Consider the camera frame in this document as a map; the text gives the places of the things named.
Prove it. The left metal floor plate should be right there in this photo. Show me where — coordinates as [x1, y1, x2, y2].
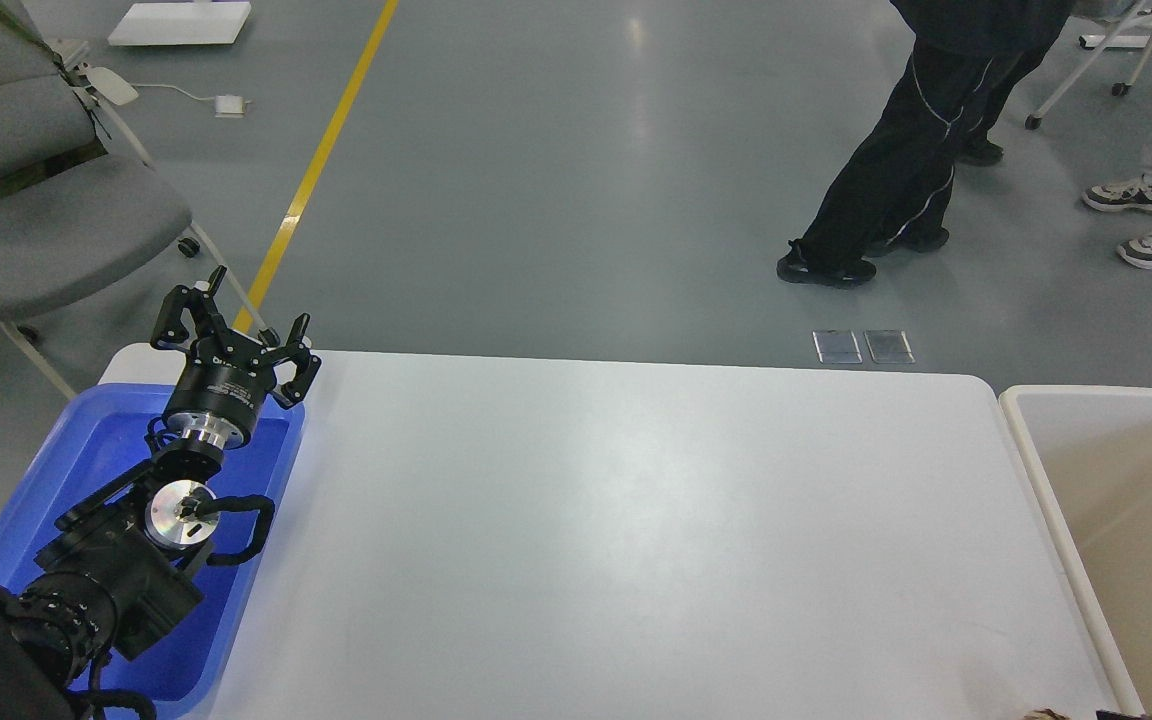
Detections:
[812, 329, 864, 365]

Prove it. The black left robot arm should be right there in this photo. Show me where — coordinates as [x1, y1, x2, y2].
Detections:
[0, 266, 321, 719]

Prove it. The white flat base plate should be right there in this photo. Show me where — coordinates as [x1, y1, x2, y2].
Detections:
[108, 1, 252, 47]

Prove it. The grey office chair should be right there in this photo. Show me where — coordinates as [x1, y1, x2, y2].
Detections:
[0, 1, 221, 397]

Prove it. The right metal floor plate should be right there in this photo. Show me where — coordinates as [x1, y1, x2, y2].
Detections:
[863, 331, 916, 365]

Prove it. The metal floor plate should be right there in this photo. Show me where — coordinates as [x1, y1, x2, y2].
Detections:
[863, 331, 916, 365]
[812, 329, 864, 365]

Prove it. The white power adapter with cable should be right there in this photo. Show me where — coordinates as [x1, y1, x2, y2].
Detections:
[131, 82, 251, 119]

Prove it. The blue plastic bin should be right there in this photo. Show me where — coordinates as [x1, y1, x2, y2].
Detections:
[0, 382, 306, 719]

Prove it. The person in plain black trousers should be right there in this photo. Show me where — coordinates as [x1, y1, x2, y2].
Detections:
[956, 45, 1049, 167]

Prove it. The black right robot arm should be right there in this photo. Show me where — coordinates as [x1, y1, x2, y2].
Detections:
[1021, 708, 1152, 720]

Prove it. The person in striped black trousers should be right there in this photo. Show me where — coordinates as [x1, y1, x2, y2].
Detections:
[776, 1, 1073, 288]

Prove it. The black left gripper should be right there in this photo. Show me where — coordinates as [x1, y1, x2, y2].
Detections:
[151, 265, 323, 450]

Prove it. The beige plastic bin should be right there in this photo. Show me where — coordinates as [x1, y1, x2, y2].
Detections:
[998, 386, 1152, 715]

